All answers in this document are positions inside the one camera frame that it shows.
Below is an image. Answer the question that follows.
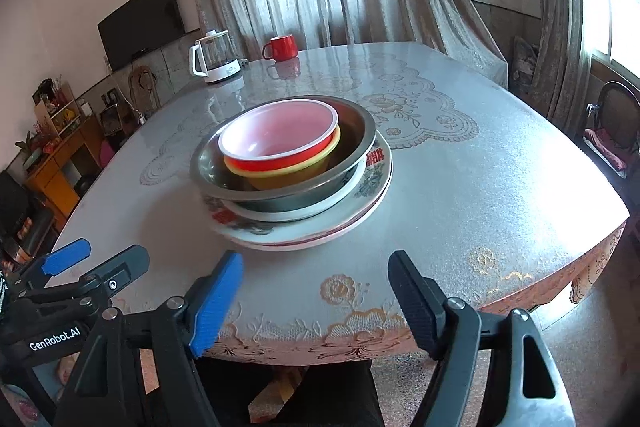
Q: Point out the stainless steel basin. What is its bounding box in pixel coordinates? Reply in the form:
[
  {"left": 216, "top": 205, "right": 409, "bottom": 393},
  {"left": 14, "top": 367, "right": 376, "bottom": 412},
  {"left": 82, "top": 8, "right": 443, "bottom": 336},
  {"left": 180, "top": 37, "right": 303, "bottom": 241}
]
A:
[{"left": 190, "top": 95, "right": 376, "bottom": 211}]

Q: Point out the red ceramic mug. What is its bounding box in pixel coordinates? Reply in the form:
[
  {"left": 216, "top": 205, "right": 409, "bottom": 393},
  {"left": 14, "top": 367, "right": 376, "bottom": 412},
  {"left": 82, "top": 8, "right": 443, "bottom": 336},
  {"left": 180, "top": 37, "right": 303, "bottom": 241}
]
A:
[{"left": 262, "top": 35, "right": 298, "bottom": 62}]

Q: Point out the yellow plastic bowl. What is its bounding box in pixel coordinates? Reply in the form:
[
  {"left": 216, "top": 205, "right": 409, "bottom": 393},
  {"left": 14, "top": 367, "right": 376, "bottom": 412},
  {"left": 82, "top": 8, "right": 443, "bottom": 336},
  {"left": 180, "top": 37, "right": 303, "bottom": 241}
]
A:
[{"left": 224, "top": 127, "right": 341, "bottom": 191}]

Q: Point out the floral lace tablecloth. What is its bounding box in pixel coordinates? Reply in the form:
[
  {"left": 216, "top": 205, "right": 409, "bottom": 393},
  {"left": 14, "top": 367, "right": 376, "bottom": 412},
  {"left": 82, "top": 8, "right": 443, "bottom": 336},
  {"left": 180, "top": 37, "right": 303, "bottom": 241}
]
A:
[{"left": 58, "top": 43, "right": 628, "bottom": 365}]

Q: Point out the wooden chair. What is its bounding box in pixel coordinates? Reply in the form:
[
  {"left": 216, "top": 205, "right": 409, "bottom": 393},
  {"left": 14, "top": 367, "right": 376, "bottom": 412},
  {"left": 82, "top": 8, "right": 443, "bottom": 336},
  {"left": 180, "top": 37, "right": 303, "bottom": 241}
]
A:
[{"left": 128, "top": 65, "right": 160, "bottom": 118}]

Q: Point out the dark chair with cushion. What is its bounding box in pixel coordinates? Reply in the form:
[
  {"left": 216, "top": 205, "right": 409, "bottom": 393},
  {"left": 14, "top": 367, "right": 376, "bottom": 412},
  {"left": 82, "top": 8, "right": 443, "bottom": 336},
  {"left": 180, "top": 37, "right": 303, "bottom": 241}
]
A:
[{"left": 578, "top": 81, "right": 639, "bottom": 186}]

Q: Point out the orange wooden desk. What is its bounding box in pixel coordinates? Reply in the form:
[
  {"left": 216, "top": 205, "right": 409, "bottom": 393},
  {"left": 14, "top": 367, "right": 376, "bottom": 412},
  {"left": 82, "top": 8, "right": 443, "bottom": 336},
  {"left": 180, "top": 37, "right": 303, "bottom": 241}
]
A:
[{"left": 23, "top": 116, "right": 104, "bottom": 220}]

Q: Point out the black sofa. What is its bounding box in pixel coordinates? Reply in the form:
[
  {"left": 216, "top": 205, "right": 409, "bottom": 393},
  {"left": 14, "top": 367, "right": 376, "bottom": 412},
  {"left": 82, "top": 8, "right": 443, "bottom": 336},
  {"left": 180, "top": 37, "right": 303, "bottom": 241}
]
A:
[{"left": 1, "top": 170, "right": 58, "bottom": 273}]

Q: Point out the pink bag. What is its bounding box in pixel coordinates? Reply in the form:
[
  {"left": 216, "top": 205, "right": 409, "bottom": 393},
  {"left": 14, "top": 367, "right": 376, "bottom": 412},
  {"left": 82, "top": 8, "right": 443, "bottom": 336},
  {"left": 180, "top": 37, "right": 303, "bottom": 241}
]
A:
[{"left": 99, "top": 141, "right": 115, "bottom": 168}]

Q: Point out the wooden desk shelf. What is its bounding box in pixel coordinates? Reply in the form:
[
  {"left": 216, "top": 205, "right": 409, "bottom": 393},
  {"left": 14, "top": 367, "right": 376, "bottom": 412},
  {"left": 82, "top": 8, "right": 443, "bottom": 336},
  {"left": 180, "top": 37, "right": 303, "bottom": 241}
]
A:
[{"left": 32, "top": 78, "right": 82, "bottom": 140}]

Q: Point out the small dark speaker cabinet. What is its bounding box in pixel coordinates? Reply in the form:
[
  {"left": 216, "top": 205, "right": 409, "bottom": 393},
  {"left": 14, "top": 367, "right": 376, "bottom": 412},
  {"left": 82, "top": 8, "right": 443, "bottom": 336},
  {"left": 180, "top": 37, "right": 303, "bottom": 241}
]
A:
[{"left": 99, "top": 102, "right": 137, "bottom": 138}]

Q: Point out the white glass electric kettle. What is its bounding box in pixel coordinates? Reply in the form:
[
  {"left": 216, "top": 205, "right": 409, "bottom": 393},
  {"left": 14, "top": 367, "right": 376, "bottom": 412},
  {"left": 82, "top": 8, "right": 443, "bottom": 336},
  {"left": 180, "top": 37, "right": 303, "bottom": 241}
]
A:
[{"left": 189, "top": 29, "right": 241, "bottom": 83}]

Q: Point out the black wall television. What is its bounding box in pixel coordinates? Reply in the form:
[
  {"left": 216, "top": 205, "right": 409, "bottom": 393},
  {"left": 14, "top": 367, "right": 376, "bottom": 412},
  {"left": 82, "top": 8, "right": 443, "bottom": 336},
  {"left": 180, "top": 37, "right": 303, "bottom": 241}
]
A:
[{"left": 98, "top": 0, "right": 186, "bottom": 72}]

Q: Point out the large dragon pattern plate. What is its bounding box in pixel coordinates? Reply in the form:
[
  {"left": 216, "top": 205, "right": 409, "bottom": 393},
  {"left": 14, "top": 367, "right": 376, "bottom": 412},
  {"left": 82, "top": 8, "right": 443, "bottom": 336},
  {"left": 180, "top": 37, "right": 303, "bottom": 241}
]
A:
[{"left": 202, "top": 155, "right": 393, "bottom": 251}]

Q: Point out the white floral plate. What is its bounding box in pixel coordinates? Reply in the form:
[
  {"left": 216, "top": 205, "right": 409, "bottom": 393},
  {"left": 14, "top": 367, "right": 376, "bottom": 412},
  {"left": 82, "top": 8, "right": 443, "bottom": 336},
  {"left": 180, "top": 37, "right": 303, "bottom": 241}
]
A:
[{"left": 217, "top": 131, "right": 392, "bottom": 223}]

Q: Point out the red plastic bowl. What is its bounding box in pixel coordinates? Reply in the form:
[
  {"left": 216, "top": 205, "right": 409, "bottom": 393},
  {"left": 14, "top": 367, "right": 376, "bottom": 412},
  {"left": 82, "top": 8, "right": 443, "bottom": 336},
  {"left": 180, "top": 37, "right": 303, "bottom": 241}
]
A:
[{"left": 218, "top": 98, "right": 338, "bottom": 172}]

